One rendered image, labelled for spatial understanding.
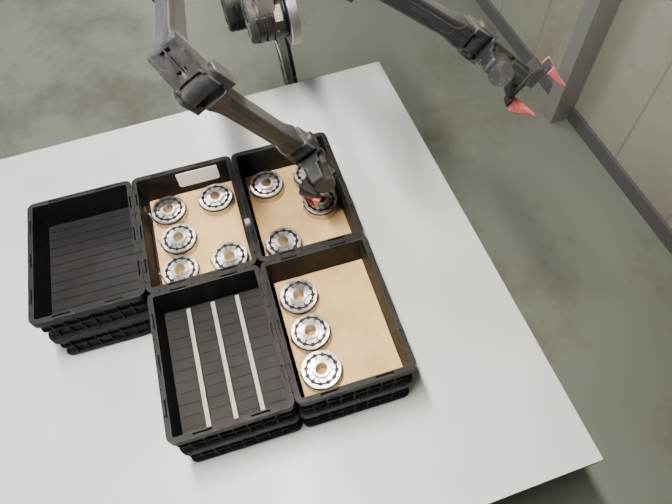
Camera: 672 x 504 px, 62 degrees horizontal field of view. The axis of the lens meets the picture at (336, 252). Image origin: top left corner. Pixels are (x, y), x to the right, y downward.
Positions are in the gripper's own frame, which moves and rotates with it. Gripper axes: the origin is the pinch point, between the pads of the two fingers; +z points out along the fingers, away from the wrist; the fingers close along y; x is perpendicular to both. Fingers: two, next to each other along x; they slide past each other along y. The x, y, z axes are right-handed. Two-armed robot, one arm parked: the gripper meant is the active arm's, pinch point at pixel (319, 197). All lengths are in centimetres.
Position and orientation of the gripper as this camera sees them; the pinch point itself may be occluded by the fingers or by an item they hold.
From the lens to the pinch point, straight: 165.4
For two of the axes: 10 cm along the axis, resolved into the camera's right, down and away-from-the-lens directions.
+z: 0.5, 5.3, 8.5
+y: 4.7, -7.6, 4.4
